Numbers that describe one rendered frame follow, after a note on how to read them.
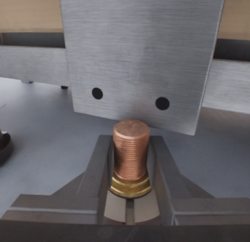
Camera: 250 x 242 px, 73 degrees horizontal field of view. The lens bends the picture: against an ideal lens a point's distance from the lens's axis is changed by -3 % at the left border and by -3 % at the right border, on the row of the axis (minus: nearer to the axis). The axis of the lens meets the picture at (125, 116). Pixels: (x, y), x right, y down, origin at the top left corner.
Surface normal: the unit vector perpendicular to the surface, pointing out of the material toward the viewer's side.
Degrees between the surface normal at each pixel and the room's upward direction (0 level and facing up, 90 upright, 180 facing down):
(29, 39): 90
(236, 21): 90
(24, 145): 180
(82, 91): 90
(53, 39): 90
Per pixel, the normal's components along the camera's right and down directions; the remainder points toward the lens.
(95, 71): -0.36, 0.44
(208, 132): 0.01, -0.88
